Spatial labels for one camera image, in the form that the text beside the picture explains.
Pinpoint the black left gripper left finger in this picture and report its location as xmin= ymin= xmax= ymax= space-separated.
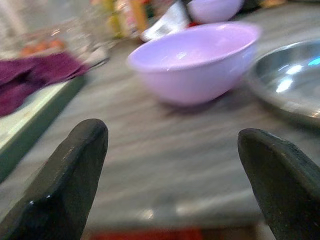
xmin=0 ymin=118 xmax=109 ymax=240

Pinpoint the lilac plastic bowl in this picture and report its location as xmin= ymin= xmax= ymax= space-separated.
xmin=127 ymin=21 xmax=263 ymax=107
xmin=186 ymin=0 xmax=245 ymax=23

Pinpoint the yellow labelled bottle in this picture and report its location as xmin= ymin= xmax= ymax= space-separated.
xmin=106 ymin=0 xmax=147 ymax=40

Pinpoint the purple cloth napkin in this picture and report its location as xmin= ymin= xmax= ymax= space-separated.
xmin=0 ymin=51 xmax=88 ymax=118

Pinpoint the green-edged white tray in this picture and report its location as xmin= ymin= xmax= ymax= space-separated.
xmin=0 ymin=74 xmax=89 ymax=185

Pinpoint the stainless steel plate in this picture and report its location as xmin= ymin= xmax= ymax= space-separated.
xmin=246 ymin=39 xmax=320 ymax=127

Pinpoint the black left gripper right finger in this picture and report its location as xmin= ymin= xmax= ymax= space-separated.
xmin=237 ymin=127 xmax=320 ymax=240

